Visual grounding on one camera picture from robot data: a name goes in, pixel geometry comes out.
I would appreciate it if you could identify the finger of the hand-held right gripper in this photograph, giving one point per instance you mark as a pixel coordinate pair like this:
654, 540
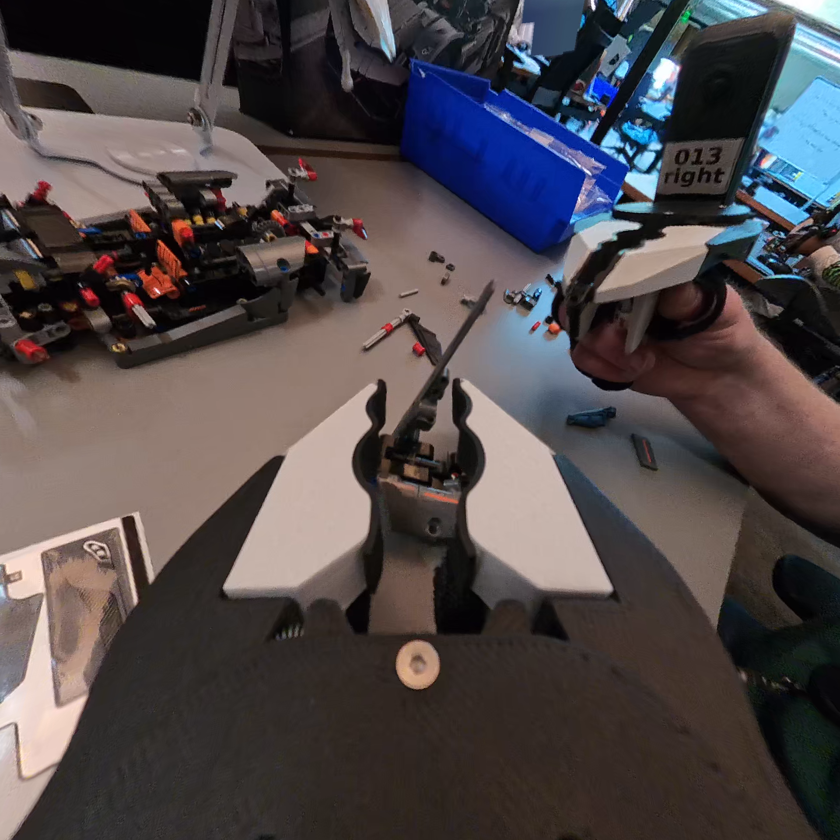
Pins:
656, 269
587, 246

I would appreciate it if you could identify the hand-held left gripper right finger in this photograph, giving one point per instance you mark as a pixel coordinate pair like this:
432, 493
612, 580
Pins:
538, 525

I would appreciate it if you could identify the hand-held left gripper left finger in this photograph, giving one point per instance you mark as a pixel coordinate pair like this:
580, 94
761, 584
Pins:
302, 525

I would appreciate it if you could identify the black lego wing panel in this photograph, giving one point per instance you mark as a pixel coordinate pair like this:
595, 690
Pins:
590, 418

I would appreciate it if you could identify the grey orange-striped lego panel assembly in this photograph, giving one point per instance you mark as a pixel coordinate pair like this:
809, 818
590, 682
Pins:
420, 499

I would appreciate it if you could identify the person's right forearm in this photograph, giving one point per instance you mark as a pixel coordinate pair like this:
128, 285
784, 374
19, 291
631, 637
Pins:
774, 446

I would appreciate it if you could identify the lego sticker sheet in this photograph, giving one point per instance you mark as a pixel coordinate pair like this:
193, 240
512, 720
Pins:
85, 623

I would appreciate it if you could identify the printed lego set box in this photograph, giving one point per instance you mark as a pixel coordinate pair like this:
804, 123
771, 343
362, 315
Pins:
394, 39

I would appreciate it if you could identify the large lego car model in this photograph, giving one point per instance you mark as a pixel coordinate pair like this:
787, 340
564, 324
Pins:
164, 275

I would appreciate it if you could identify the person's right hand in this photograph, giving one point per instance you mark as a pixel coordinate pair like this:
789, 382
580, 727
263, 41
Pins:
689, 367

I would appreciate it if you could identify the clear plastic bags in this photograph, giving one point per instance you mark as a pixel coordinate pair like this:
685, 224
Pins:
577, 170

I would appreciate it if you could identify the black pole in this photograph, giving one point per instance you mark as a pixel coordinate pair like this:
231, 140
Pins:
640, 72

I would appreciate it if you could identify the white board on stand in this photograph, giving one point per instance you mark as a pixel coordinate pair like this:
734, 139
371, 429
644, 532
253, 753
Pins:
807, 138

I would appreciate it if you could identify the blue plastic bin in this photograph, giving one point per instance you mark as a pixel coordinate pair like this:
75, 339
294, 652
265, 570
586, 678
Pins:
492, 170

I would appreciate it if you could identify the grey tile with orange stripe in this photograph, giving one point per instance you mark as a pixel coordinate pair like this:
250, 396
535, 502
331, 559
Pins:
644, 451

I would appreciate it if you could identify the grey axle black panel assembly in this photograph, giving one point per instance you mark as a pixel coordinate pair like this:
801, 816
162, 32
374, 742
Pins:
426, 338

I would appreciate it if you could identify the white stand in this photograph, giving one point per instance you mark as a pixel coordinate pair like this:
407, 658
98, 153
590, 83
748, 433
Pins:
210, 79

